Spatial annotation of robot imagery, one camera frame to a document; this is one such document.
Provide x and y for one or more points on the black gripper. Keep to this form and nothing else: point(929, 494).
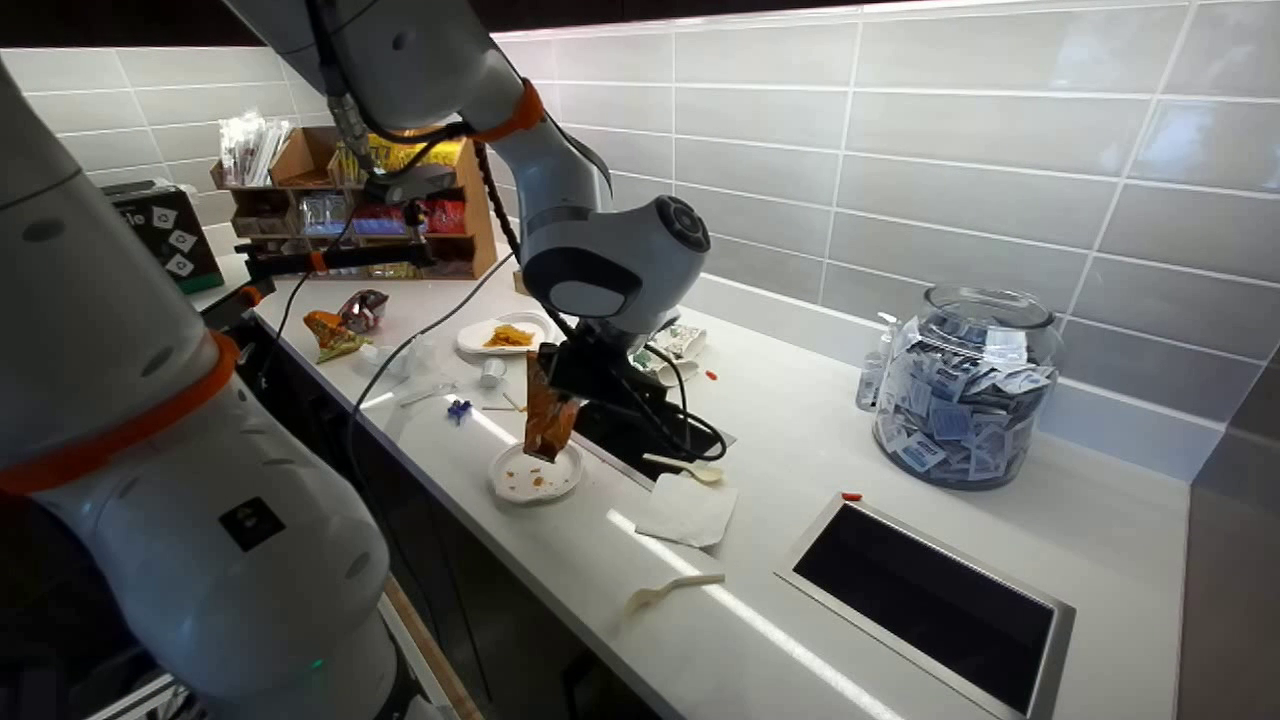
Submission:
point(614, 367)

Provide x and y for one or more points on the orange snack pack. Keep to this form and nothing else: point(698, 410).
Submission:
point(546, 420)

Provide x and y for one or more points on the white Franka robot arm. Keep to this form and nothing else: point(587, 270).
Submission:
point(104, 333)

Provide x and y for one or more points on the small plate with orange snack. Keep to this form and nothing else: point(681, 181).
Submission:
point(507, 336)

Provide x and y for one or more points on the white paper plate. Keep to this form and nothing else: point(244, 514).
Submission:
point(532, 477)

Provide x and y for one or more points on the small white cup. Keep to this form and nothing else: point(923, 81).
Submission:
point(493, 374)

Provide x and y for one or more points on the small blue wrapper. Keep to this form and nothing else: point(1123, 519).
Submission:
point(458, 410)

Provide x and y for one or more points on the white plastic spoon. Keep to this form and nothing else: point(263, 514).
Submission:
point(681, 464)

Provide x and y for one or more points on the white paper napkin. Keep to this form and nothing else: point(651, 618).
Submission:
point(684, 514)

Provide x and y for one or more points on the wooden organizer shelf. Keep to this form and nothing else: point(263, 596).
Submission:
point(400, 234)

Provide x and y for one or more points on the crumpled orange purple wrapper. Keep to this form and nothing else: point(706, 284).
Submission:
point(347, 324)

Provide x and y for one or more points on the white plastic fork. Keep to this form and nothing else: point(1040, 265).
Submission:
point(673, 586)

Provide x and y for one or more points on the small red scrap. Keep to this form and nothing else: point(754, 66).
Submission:
point(849, 496)

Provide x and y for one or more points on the white plastic bag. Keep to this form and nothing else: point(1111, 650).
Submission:
point(248, 146)

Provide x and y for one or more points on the glass jar with packets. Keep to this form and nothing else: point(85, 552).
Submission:
point(967, 402)

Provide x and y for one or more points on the steel framed counter opening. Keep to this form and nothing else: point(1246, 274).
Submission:
point(923, 602)

